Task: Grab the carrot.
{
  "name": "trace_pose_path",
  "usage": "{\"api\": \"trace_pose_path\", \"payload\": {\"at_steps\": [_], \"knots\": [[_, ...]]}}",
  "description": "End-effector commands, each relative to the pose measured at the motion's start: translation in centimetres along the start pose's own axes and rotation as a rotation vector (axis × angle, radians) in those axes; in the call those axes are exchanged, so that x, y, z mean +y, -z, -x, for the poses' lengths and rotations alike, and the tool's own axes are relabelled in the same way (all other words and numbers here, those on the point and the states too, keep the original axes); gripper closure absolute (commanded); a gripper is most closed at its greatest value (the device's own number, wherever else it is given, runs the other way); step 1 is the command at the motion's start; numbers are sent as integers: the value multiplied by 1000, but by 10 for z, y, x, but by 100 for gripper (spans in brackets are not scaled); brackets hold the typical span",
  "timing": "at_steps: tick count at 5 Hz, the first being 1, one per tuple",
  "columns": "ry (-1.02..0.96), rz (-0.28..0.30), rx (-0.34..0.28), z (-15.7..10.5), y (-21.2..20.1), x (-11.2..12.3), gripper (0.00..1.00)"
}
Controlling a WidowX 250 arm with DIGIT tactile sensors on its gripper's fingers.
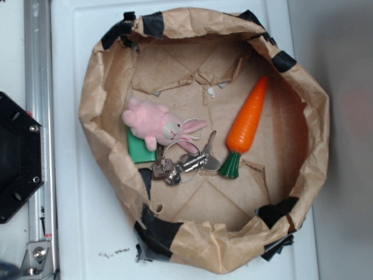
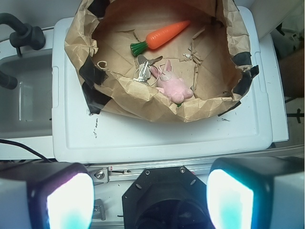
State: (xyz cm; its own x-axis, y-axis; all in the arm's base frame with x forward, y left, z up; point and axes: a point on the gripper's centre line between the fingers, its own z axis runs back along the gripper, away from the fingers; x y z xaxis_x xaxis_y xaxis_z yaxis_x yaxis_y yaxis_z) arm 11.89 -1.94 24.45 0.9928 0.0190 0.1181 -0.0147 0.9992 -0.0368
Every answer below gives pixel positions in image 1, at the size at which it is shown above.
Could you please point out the green rectangular block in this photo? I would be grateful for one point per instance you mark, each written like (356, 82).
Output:
(138, 150)

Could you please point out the white tray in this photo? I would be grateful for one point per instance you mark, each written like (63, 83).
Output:
(96, 240)

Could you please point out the pink plush bunny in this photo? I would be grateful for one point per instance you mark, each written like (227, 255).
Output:
(156, 125)

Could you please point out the aluminium extrusion rail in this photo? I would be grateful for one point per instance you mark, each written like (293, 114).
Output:
(39, 102)

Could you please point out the metal corner bracket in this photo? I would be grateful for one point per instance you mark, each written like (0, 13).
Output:
(38, 261)

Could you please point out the orange plastic toy carrot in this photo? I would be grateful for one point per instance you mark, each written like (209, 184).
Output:
(243, 131)

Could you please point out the brown paper bin with tape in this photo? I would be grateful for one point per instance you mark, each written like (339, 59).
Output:
(203, 64)

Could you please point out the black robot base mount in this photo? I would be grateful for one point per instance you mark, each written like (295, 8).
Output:
(21, 157)

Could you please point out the silver key bunch with ring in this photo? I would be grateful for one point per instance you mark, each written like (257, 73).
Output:
(188, 166)

